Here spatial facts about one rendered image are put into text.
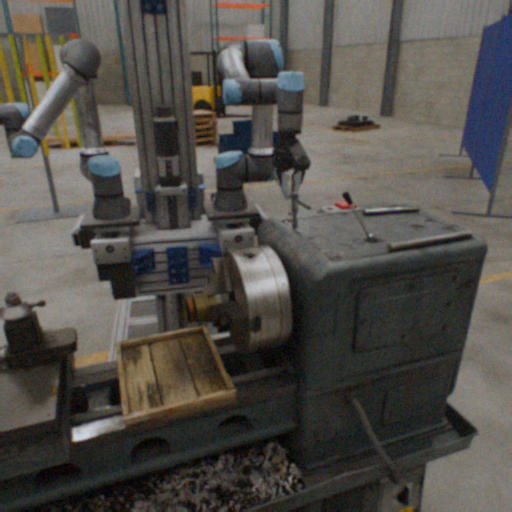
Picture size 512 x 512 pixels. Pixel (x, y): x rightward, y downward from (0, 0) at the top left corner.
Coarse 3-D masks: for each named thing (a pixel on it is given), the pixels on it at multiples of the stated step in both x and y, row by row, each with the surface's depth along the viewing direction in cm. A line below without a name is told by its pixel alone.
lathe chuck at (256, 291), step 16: (240, 256) 121; (256, 256) 122; (240, 272) 117; (256, 272) 118; (272, 272) 119; (240, 288) 119; (256, 288) 116; (272, 288) 117; (240, 304) 122; (256, 304) 115; (272, 304) 117; (272, 320) 117; (240, 336) 127; (256, 336) 118; (272, 336) 120; (240, 352) 130
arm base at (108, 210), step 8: (120, 192) 174; (96, 200) 173; (104, 200) 172; (112, 200) 172; (120, 200) 175; (96, 208) 174; (104, 208) 172; (112, 208) 173; (120, 208) 176; (128, 208) 178; (96, 216) 174; (104, 216) 173; (112, 216) 173; (120, 216) 175
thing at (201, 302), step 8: (192, 296) 126; (200, 296) 124; (208, 296) 126; (184, 304) 127; (192, 304) 122; (200, 304) 122; (208, 304) 122; (184, 312) 127; (192, 312) 122; (200, 312) 122; (208, 312) 123; (192, 320) 123; (200, 320) 124; (208, 320) 124
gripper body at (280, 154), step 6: (282, 132) 127; (288, 132) 126; (294, 132) 126; (300, 132) 128; (282, 138) 132; (288, 138) 129; (294, 138) 129; (282, 144) 133; (276, 150) 132; (282, 150) 132; (276, 156) 134; (282, 156) 129; (276, 162) 135; (282, 162) 129; (288, 162) 130; (288, 168) 131; (294, 168) 131
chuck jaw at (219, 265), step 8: (224, 256) 131; (216, 264) 128; (224, 264) 129; (216, 272) 128; (224, 272) 128; (208, 280) 129; (216, 280) 127; (224, 280) 128; (208, 288) 126; (216, 288) 127; (224, 288) 127; (232, 288) 129
